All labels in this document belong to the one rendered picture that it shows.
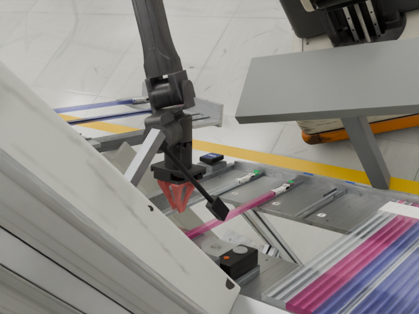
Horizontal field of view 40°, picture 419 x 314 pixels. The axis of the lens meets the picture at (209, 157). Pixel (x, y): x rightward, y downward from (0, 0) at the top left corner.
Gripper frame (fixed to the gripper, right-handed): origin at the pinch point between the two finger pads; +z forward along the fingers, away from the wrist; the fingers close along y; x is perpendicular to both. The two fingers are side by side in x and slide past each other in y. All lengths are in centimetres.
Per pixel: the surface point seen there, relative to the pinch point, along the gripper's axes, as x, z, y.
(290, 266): -8.0, 0.2, 31.9
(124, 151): 19.7, -1.4, -37.1
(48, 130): -66, -36, 49
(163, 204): 3.9, 2.3, -8.1
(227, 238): 83, 49, -48
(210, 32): 159, -22, -118
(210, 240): -7.8, 0.5, 14.8
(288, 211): 13.4, 0.2, 18.6
